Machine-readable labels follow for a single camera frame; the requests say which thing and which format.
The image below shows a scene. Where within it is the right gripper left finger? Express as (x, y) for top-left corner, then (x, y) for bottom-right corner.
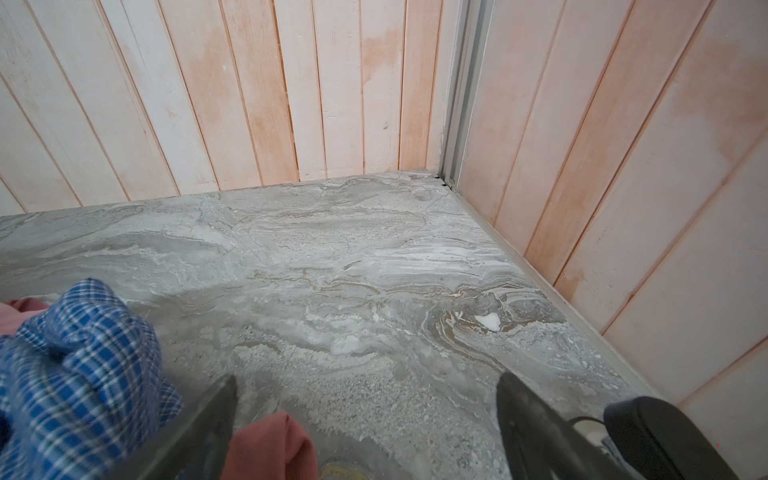
(105, 375), (237, 479)

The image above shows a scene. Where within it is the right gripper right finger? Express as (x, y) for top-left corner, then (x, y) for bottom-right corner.
(496, 371), (630, 480)

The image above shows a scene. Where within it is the maroon cloth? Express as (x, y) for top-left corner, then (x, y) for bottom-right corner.
(221, 411), (319, 480)

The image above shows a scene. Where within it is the blue checkered cloth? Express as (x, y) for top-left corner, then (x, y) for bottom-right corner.
(1, 278), (183, 479)

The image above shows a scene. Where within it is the pink cloth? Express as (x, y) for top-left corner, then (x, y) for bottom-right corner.
(0, 298), (49, 336)

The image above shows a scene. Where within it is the black grey stapler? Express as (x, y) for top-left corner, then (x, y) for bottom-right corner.
(569, 396), (737, 479)

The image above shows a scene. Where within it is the aluminium frame rail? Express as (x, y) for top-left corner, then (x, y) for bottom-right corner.
(439, 0), (495, 190)

